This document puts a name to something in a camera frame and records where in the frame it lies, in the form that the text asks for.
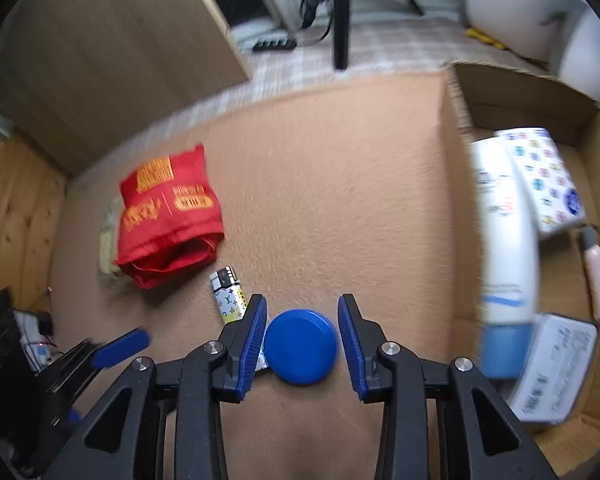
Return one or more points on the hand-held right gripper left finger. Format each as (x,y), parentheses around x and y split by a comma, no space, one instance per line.
(252,340)

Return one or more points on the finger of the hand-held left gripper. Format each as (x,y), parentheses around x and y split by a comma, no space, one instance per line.
(120,347)

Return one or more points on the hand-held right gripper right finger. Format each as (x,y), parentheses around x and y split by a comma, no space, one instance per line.
(352,345)

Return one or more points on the blue round tin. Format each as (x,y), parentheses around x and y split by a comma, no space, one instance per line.
(302,347)

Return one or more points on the white bottle with blue cap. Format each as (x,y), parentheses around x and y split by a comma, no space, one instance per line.
(507,240)

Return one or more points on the cardboard box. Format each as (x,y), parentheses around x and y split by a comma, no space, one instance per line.
(455,185)

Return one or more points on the white box with blue rim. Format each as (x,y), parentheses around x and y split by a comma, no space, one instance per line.
(555,370)

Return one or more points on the pink cosmetic tube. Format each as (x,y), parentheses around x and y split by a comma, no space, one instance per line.
(597,275)

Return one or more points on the patterned tissue pack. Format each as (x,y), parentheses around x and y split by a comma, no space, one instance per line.
(550,180)

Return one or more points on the patterned lighter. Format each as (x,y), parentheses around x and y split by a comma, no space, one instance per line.
(227,295)

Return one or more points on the green snack packet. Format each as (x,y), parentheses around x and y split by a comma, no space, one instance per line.
(109,240)

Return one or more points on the red plastic bag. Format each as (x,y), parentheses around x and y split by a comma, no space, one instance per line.
(170,215)

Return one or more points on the pine wood panel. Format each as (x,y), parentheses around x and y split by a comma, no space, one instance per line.
(20,220)

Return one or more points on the black power strip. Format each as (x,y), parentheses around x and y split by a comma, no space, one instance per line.
(275,44)

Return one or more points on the light wooden board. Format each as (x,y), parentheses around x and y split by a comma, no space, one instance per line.
(120,50)

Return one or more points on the plaid bed sheet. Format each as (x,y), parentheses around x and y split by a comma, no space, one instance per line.
(380,45)

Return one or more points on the small penguin plush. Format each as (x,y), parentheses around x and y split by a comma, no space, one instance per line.
(587,55)

